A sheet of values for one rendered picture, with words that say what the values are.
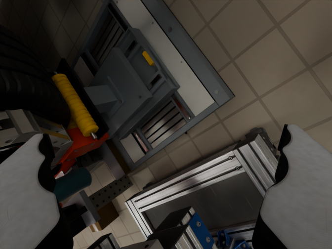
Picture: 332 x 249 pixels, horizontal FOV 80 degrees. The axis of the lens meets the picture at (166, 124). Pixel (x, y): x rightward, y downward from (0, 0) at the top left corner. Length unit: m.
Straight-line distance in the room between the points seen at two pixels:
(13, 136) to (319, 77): 0.95
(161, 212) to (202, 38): 0.89
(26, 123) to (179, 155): 0.84
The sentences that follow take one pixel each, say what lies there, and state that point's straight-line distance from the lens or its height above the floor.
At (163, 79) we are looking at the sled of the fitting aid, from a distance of 0.92.
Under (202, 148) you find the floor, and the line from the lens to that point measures 1.09.
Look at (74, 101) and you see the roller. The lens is 0.77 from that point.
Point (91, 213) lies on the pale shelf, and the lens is 1.14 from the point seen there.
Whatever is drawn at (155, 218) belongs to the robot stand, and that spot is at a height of 0.21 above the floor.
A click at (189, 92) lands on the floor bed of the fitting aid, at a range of 0.96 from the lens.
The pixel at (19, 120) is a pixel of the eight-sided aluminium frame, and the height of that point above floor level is 0.75.
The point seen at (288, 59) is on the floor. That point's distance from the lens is 0.93.
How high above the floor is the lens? 0.93
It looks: 53 degrees down
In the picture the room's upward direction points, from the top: 115 degrees counter-clockwise
